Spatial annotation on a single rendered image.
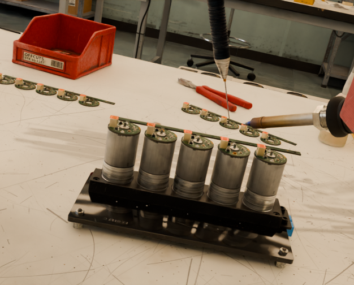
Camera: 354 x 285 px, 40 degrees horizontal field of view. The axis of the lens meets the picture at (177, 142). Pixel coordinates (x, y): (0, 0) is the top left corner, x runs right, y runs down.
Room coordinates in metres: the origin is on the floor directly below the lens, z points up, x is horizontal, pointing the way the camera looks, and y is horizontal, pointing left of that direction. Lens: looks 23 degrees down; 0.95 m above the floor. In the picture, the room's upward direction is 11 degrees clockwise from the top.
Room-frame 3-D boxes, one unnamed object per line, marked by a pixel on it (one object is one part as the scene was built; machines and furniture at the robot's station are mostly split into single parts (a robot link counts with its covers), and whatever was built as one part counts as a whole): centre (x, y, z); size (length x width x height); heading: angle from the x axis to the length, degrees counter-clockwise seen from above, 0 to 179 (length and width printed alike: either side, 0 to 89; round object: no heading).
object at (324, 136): (0.58, -0.19, 0.80); 0.03 x 0.03 x 0.10
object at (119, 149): (0.34, 0.04, 0.79); 0.02 x 0.02 x 0.05
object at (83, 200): (0.32, -0.02, 0.76); 0.16 x 0.07 x 0.01; 90
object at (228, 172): (0.34, -0.04, 0.79); 0.02 x 0.02 x 0.05
